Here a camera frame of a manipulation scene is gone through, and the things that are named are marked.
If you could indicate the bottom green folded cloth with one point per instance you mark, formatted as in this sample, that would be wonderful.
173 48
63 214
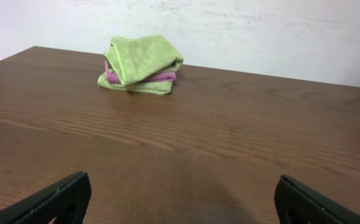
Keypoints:
158 88

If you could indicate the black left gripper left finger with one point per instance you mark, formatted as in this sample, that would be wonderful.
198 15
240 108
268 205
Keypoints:
65 201

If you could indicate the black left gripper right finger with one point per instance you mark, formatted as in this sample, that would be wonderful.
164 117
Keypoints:
297 203

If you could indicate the top green folded cloth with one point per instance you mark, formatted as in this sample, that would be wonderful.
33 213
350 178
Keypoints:
134 60

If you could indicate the folded pink cloth in stack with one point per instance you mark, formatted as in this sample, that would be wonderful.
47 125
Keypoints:
112 77

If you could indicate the green folded cloth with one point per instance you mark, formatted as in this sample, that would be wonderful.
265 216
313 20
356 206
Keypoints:
134 60
158 88

